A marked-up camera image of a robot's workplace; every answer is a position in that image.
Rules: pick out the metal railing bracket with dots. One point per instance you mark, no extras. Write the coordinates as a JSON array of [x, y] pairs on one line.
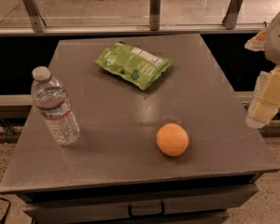
[[35, 17], [230, 19], [154, 14]]

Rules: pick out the left metal railing bracket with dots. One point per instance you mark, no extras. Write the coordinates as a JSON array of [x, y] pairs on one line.
[[35, 17]]

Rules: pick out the glass railing panel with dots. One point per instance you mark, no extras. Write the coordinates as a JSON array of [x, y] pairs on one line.
[[82, 13]]

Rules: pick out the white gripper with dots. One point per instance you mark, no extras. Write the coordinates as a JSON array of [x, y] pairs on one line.
[[278, 42]]

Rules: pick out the middle metal railing bracket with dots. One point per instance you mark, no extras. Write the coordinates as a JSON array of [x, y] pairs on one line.
[[154, 14]]

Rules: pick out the green rice chip bag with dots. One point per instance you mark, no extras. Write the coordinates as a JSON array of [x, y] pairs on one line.
[[133, 64]]

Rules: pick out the right metal railing bracket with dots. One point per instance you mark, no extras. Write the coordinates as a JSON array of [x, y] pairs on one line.
[[230, 19]]

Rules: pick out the grey cabinet with drawers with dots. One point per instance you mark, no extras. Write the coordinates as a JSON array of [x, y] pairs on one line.
[[116, 161]]

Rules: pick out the clear plastic water bottle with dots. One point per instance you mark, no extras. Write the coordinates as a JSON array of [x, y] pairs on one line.
[[53, 103]]

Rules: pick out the black drawer handle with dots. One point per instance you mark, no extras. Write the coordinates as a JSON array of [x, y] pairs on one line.
[[146, 210]]

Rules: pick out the orange fruit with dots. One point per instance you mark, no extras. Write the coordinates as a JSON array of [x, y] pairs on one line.
[[172, 140]]

